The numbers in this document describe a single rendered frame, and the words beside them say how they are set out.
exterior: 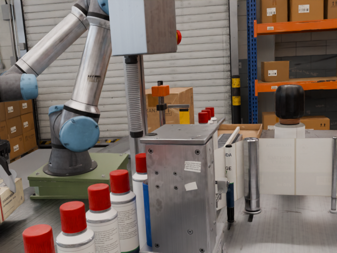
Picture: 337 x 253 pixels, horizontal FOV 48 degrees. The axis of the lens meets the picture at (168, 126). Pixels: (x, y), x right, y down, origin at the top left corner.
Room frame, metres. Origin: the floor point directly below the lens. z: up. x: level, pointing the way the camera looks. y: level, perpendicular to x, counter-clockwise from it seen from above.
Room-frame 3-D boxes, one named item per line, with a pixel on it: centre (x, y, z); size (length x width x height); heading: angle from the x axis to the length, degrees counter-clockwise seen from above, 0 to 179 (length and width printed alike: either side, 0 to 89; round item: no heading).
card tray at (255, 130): (2.04, -0.37, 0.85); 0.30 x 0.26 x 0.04; 162
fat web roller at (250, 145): (0.90, -0.20, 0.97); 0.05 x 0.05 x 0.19
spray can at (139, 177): (0.74, 0.05, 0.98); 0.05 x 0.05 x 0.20
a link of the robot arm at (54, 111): (1.29, 0.35, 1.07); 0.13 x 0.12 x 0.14; 26
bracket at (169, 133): (0.66, -0.02, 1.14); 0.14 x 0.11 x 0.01; 162
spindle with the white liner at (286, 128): (1.08, -0.35, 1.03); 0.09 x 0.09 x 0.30
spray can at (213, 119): (1.39, -0.16, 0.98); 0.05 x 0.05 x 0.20
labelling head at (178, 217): (0.66, -0.02, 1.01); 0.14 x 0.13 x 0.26; 162
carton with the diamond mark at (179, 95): (1.84, 0.02, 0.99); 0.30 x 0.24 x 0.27; 163
